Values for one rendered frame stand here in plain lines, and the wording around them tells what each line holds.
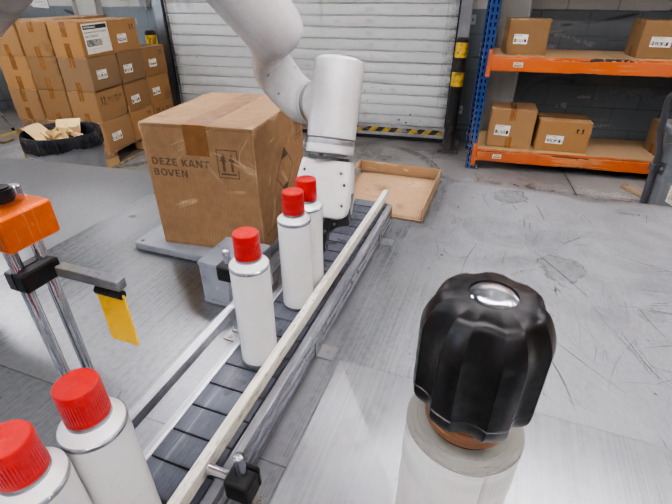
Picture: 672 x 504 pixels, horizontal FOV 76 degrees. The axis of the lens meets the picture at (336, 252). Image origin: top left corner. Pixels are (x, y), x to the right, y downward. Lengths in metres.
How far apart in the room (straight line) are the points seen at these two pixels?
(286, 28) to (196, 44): 4.66
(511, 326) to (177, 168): 0.79
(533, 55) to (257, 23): 3.45
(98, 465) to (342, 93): 0.58
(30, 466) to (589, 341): 0.77
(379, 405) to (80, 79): 3.89
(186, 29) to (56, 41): 1.53
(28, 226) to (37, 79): 4.12
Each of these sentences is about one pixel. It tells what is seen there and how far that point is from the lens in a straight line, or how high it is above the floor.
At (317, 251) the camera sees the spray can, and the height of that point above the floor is 0.96.
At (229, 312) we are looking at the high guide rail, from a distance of 0.61.
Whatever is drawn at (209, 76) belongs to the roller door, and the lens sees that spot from 5.30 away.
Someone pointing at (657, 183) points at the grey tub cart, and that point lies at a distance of 2.73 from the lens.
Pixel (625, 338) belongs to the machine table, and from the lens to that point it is 0.90.
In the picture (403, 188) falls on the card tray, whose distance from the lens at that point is 1.31.
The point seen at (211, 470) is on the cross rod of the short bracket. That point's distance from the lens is 0.52.
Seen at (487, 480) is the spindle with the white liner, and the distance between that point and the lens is 0.34.
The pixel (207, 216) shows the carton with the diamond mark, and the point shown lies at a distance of 0.96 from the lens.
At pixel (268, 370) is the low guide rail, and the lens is 0.59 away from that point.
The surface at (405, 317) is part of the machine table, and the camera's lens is 0.80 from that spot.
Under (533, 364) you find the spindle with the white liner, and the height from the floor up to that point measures 1.15.
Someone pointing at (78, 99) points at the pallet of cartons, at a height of 0.58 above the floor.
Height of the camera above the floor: 1.33
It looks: 31 degrees down
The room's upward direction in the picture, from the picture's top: straight up
